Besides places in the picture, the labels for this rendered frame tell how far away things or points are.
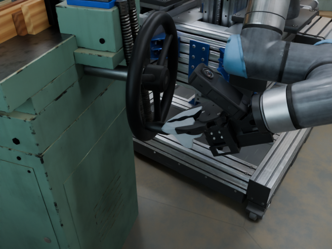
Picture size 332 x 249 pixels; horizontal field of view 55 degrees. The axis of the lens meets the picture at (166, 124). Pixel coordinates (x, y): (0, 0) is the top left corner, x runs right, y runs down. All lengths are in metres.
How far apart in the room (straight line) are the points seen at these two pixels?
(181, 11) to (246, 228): 0.97
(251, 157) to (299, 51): 0.91
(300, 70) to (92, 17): 0.42
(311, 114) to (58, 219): 0.62
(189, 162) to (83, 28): 0.89
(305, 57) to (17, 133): 0.56
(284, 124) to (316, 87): 0.07
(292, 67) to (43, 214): 0.65
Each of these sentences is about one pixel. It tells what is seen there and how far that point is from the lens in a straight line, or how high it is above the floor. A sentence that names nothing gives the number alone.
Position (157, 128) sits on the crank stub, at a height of 0.75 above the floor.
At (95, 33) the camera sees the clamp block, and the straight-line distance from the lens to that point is 0.72.
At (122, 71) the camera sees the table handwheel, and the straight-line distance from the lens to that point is 0.74.
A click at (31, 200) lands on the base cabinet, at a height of 0.55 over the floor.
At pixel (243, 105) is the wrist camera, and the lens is 0.55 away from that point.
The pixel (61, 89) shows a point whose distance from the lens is 0.72.
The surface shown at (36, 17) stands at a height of 0.93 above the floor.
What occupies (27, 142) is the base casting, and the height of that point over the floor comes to 0.74.
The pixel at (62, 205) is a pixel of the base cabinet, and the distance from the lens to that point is 0.84.
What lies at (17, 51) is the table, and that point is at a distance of 0.70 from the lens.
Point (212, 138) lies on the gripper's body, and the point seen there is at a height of 0.78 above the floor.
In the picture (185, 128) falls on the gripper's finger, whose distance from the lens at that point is 0.58.
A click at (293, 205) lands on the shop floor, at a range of 1.60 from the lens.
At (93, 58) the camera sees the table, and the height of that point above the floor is 0.86.
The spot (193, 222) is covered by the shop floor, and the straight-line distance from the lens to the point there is 1.44.
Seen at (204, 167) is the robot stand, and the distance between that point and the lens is 1.41.
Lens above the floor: 1.15
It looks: 36 degrees down
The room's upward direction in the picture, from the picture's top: straight up
